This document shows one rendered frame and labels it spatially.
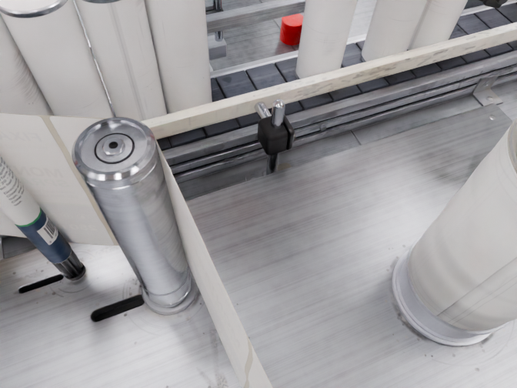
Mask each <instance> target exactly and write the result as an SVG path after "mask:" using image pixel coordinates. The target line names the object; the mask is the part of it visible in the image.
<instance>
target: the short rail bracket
mask: <svg viewBox="0 0 517 388"><path fill-rule="evenodd" d="M284 113H285V102H284V101H283V100H281V99H276V100H275V101H274V102H273V103H272V115H271V116H268V117H265V118H262V119H260V120H259V121H258V136H257V137H258V140H259V142H260V143H261V145H262V148H263V149H264V151H265V153H266V154H267V155H268V159H267V167H266V175H269V174H272V173H274V172H277V166H278V160H279V153H280V152H284V151H285V150H286V149H287V150H290V149H291V148H292V144H293V140H294V135H295V130H294V129H293V127H292V125H291V123H290V122H289V120H288V119H287V117H286V115H285V114H284Z"/></svg>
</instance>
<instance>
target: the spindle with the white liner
mask: <svg viewBox="0 0 517 388"><path fill-rule="evenodd" d="M392 290H393V294H394V297H395V301H396V303H397V305H398V307H399V309H400V311H401V313H402V315H403V316H404V317H405V318H406V319H407V321H408V322H409V323H410V324H411V325H412V326H413V327H414V328H415V329H417V330H418V331H419V332H420V333H421V334H423V335H424V336H426V337H428V338H429V339H431V340H434V341H436V342H438V343H442V344H445V345H449V346H468V345H472V344H474V343H477V342H479V341H481V340H483V339H485V338H486V337H487V336H488V335H489V334H490V333H494V332H495V331H497V330H499V329H501V328H503V327H504V326H506V325H507V324H508V323H509V322H510V321H511V320H514V319H516V318H517V118H516V119H515V121H514V122H513V123H512V124H511V125H510V127H509V129H508V130H507V131H506V133H505V134H504V136H503V137H502V138H501V139H500V140H499V142H498V143H497V144H496V146H495V147H494V148H493V150H492V151H491V152H490V153H489V154H488V155H487V156H486V157H485V158H484V159H483V160H482V161H481V162H480V164H479V165H478V167H477V168H476V169H475V171H474V172H473V173H472V174H471V175H470V177H469V179H468V180H467V181H466V183H465V184H464V186H463V187H462V188H461V189H460V190H459V191H458V192H457V193H456V194H455V195H454V196H453V197H452V199H451V200H450V201H449V203H448V204H447V205H446V207H445V208H444V209H443V211H442V212H441V214H440V215H439V216H438V217H437V219H436V220H435V221H434V222H433V223H432V224H431V225H430V227H429V228H427V230H426V231H425V233H424V234H423V235H422V236H420V237H419V238H418V239H417V240H416V241H415V242H414V243H413V245H412V246H411V248H410V249H409V250H408V251H407V252H405V253H404V254H403V255H402V257H401V258H400V259H399V261H398V262H397V263H396V265H395V268H394V271H393V275H392Z"/></svg>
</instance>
